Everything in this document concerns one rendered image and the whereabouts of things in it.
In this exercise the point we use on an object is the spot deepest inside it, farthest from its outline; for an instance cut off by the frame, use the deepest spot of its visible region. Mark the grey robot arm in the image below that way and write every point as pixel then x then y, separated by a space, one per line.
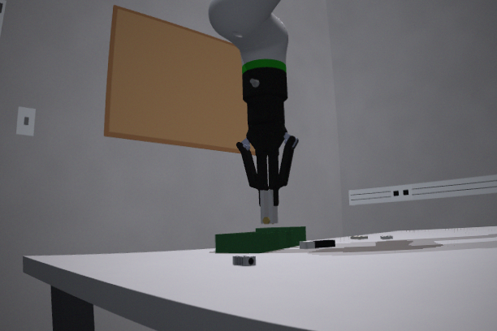
pixel 262 43

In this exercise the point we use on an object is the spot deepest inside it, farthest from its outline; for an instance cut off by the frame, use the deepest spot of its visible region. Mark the green three-compartment bin rack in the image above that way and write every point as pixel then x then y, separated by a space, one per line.
pixel 259 242

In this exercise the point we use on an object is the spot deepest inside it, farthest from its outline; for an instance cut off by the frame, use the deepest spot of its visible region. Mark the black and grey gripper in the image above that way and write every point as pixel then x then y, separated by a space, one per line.
pixel 266 133

